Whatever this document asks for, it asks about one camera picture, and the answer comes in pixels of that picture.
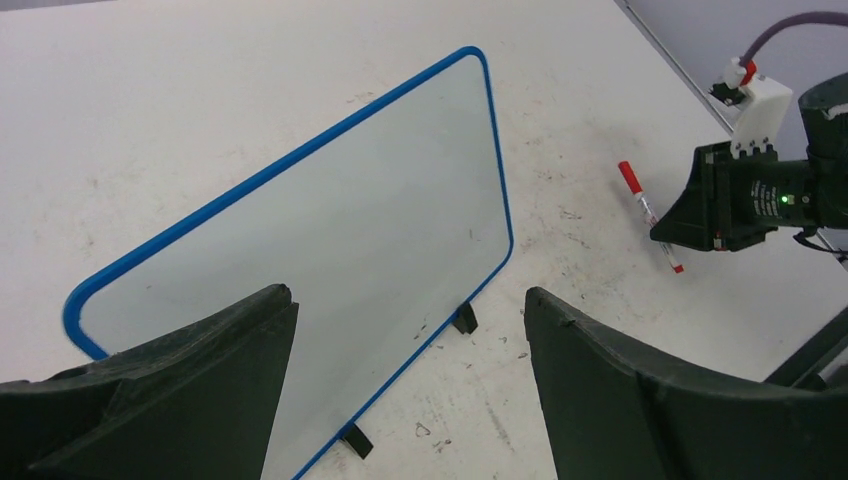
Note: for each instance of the black whiteboard foot clip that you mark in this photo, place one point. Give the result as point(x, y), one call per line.
point(465, 320)
point(356, 440)

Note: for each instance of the blue-framed whiteboard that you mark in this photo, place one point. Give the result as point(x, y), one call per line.
point(382, 227)

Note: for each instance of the red whiteboard marker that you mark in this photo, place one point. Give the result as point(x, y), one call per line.
point(649, 215)

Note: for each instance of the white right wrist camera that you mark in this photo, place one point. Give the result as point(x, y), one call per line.
point(762, 103)

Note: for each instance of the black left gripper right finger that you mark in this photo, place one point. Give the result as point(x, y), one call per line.
point(617, 408)

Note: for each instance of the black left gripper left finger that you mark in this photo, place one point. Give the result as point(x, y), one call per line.
point(197, 403)

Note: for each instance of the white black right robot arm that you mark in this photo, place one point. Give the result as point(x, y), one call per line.
point(823, 109)

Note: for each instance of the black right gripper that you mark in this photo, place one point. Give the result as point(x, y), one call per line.
point(729, 204)

